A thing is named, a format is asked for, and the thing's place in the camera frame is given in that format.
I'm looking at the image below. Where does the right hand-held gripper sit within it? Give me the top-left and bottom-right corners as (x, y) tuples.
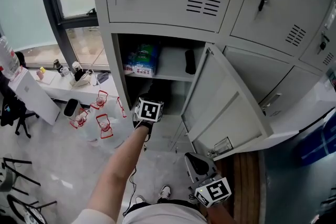
(184, 152), (232, 208)

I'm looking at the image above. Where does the blue and white packet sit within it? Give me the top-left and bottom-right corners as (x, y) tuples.
(123, 44), (161, 77)

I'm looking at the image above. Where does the person's white shirt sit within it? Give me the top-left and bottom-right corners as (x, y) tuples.
(70, 203), (208, 224)

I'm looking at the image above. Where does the black office chair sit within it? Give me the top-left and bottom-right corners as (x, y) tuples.
(0, 70), (40, 139)

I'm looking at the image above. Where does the white low cabinet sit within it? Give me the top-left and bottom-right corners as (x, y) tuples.
(270, 68), (336, 140)

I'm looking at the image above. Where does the pink and yellow small bottle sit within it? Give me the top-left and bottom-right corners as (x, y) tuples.
(36, 67), (47, 81)

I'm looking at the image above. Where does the small white trash bin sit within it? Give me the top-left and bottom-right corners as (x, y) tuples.
(63, 98), (80, 118)

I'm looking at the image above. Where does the thin black cable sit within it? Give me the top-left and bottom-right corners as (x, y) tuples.
(122, 166), (138, 216)

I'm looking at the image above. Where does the black small case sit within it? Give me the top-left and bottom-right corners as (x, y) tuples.
(184, 49), (196, 75)

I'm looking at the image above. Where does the white water dispenser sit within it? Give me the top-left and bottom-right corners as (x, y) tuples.
(7, 67), (61, 126)

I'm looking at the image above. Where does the black chair with patterned cushion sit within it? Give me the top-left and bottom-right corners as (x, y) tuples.
(6, 194), (57, 224)

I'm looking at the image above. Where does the person's right white shoe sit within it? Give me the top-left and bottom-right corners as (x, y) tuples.
(158, 185), (172, 199)

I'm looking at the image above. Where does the clear dispenser water bottle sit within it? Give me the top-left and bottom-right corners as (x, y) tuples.
(0, 35), (22, 81)

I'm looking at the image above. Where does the brown wooden floor platform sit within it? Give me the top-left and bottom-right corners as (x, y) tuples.
(217, 151), (266, 224)

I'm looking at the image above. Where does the beige folding chair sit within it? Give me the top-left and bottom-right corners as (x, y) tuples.
(0, 157), (41, 195)

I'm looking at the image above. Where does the dark grey flat pouch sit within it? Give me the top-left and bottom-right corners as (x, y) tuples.
(97, 72), (110, 84)

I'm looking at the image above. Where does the person's right forearm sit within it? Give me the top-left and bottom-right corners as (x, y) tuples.
(207, 203), (237, 224)

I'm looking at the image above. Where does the dark thermos bottle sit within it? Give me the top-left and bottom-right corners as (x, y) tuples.
(53, 58), (66, 77)

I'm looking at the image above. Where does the person's left forearm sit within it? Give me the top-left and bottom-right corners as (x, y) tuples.
(85, 125), (151, 218)

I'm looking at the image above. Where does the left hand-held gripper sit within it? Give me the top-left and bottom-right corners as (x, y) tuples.
(132, 97), (165, 141)

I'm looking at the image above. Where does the blue taped box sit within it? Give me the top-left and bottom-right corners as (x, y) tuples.
(299, 112), (336, 166)

